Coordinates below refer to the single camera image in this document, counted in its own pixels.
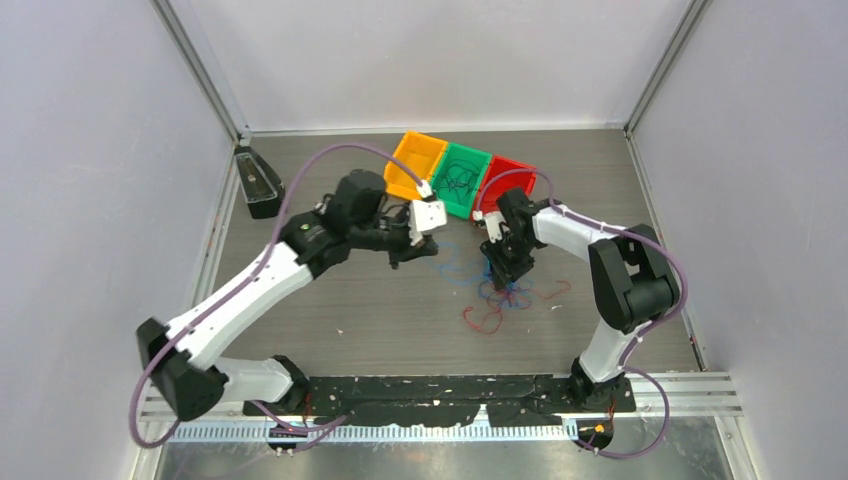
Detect perforated metal cable rail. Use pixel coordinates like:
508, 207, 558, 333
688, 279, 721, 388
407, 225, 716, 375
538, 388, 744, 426
170, 420, 578, 443

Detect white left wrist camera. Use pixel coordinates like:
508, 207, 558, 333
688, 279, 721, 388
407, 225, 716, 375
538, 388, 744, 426
408, 180, 448, 246

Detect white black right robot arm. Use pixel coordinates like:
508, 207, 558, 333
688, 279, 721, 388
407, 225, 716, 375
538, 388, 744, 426
472, 188, 684, 411

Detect green plastic bin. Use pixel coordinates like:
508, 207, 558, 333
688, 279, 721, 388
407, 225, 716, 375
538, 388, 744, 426
430, 142, 493, 219

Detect black wedge stand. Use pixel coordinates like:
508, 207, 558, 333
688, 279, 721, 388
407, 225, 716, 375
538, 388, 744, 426
234, 146, 286, 220

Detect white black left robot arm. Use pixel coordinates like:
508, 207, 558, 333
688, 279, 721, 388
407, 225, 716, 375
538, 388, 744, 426
137, 170, 447, 422

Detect red plastic bin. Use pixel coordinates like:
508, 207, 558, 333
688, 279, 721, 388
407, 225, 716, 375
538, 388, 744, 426
469, 155, 537, 219

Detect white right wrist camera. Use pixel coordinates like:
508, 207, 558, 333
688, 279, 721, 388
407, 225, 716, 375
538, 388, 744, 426
471, 210, 504, 243

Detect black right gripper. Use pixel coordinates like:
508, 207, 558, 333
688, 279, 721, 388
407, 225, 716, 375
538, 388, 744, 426
481, 231, 537, 291

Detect red blue purple cables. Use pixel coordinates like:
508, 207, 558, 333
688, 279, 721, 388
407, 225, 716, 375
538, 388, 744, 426
430, 239, 574, 337

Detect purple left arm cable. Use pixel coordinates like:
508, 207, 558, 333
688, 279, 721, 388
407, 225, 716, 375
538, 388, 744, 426
127, 142, 432, 455

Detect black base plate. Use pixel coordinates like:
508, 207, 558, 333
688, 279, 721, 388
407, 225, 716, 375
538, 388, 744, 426
262, 374, 636, 428

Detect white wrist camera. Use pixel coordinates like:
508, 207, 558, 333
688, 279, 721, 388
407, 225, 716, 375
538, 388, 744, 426
471, 210, 504, 243
408, 180, 448, 246

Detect yellow plastic bin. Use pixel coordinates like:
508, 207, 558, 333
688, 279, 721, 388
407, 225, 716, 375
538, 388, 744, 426
383, 131, 448, 200

